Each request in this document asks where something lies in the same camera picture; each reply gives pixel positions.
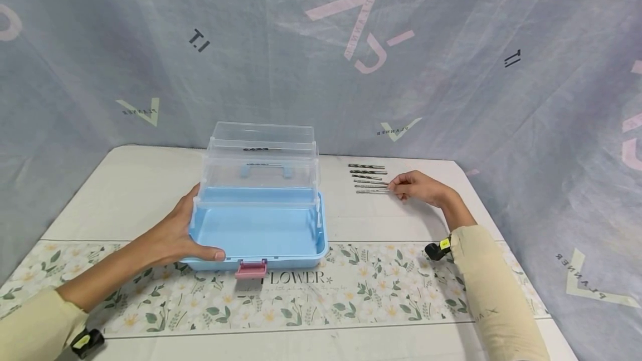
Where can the metal drill bit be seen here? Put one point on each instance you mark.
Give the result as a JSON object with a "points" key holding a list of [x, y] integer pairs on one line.
{"points": [[255, 149]]}

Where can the black wrist band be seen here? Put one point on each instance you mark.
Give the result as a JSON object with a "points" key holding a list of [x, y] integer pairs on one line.
{"points": [[437, 249], [88, 343]]}

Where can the person's right hand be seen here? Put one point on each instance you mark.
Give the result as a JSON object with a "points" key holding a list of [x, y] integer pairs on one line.
{"points": [[424, 187]]}

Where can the blue storage box clear trays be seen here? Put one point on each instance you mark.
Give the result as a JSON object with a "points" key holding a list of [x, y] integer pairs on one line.
{"points": [[261, 227]]}

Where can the person's left forearm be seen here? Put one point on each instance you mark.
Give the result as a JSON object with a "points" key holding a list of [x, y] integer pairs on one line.
{"points": [[75, 294]]}

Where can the person's right fingers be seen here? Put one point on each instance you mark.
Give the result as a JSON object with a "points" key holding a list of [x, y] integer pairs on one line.
{"points": [[401, 185]]}

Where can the row of drill bits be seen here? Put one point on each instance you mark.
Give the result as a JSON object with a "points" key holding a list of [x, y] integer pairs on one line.
{"points": [[366, 172]]}

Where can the person's left hand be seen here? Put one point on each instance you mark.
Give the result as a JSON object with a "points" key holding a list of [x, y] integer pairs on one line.
{"points": [[168, 235]]}

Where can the person's right forearm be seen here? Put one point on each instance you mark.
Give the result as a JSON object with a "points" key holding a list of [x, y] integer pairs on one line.
{"points": [[489, 283]]}

